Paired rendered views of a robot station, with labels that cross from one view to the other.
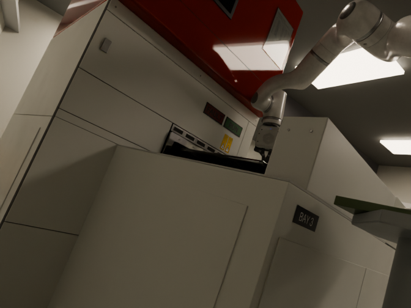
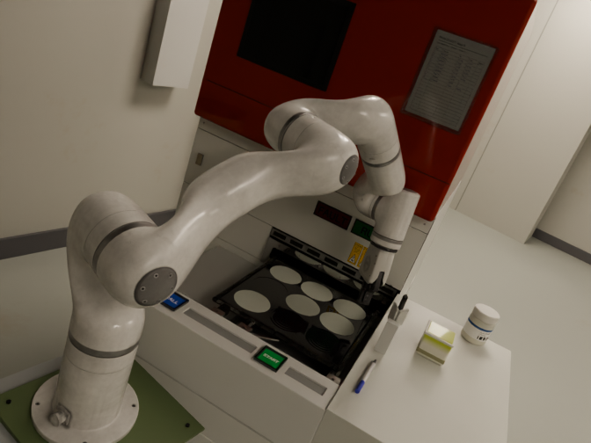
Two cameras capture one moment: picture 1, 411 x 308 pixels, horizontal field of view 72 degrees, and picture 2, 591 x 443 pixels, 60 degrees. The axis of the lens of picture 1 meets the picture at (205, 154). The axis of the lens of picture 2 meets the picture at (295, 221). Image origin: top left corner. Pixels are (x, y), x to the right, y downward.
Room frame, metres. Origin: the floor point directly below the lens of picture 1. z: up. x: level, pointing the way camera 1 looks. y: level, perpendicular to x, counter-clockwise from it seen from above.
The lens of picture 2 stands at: (0.28, -1.18, 1.62)
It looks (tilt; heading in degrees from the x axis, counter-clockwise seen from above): 22 degrees down; 59
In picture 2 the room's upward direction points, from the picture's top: 20 degrees clockwise
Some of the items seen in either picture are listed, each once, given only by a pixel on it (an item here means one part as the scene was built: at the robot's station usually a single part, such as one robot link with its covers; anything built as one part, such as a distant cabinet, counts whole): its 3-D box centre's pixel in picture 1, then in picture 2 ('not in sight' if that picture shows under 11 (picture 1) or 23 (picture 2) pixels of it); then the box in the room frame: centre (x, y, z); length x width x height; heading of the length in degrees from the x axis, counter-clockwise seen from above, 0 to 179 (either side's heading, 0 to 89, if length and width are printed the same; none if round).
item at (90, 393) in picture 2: not in sight; (95, 372); (0.44, -0.43, 0.92); 0.19 x 0.19 x 0.18
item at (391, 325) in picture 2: not in sight; (392, 325); (1.09, -0.42, 1.03); 0.06 x 0.04 x 0.13; 41
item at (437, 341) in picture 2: not in sight; (435, 343); (1.23, -0.45, 1.00); 0.07 x 0.07 x 0.07; 42
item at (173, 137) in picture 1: (205, 164); (324, 279); (1.16, -0.02, 0.89); 0.44 x 0.02 x 0.10; 131
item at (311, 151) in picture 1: (344, 190); (212, 355); (0.70, -0.36, 0.89); 0.55 x 0.09 x 0.14; 131
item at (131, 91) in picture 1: (184, 117); (289, 219); (1.05, 0.13, 1.02); 0.81 x 0.03 x 0.40; 131
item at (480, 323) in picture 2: not in sight; (479, 324); (1.44, -0.39, 1.01); 0.07 x 0.07 x 0.10
